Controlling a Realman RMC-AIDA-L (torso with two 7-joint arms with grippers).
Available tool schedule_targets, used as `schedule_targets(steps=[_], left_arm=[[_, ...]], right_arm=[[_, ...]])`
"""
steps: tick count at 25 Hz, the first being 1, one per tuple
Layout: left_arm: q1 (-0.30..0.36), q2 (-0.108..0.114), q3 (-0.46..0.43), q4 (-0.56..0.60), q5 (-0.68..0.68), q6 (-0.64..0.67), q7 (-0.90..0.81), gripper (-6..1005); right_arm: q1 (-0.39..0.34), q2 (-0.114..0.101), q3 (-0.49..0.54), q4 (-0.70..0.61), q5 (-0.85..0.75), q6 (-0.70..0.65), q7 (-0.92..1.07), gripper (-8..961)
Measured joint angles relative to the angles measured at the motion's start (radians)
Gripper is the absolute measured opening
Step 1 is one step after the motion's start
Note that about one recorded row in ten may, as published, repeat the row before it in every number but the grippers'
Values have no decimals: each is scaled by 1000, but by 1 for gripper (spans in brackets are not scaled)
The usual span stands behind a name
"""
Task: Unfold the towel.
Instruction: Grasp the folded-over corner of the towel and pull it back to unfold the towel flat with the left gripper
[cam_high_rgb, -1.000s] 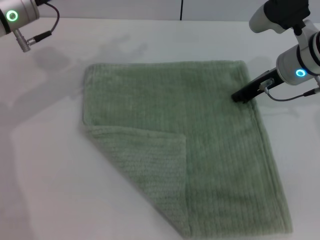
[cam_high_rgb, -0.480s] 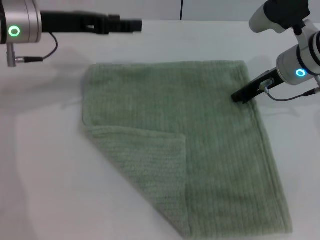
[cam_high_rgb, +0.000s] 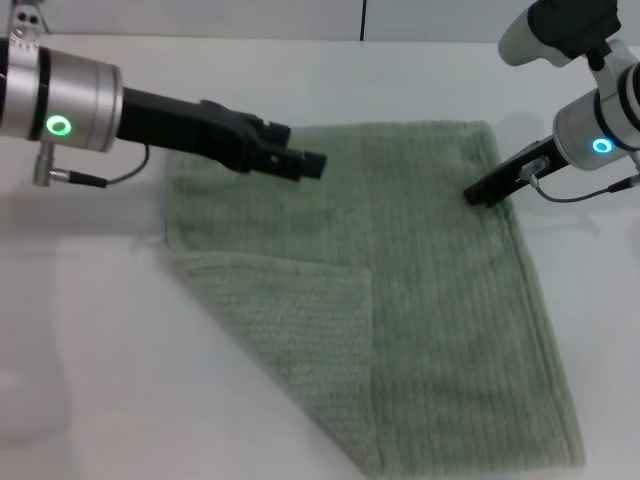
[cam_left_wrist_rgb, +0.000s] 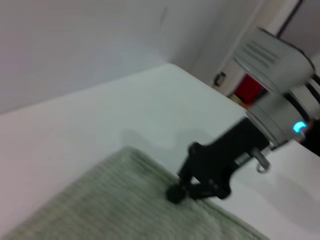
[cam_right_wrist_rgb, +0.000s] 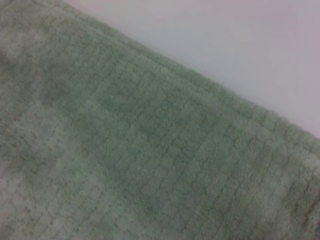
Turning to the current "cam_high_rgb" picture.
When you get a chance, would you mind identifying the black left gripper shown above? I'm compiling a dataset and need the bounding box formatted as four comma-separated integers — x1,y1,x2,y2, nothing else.
117,86,329,183

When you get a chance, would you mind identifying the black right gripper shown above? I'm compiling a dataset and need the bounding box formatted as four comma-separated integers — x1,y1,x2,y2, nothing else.
463,138,570,208

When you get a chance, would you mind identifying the green ribbed towel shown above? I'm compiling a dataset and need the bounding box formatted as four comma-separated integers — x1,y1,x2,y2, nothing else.
162,119,586,476

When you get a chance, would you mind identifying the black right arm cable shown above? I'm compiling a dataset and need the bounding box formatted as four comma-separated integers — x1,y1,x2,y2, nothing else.
518,156,640,204

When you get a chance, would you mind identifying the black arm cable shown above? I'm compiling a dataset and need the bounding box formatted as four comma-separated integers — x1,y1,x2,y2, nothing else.
32,142,151,190
518,156,640,204

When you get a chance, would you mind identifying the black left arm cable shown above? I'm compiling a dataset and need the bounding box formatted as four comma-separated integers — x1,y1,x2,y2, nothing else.
32,142,151,190

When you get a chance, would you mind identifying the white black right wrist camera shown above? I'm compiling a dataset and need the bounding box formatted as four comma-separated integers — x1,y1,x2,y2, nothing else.
498,0,624,69

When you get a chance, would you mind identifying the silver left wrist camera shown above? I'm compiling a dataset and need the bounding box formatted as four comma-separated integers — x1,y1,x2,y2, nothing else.
8,0,49,41

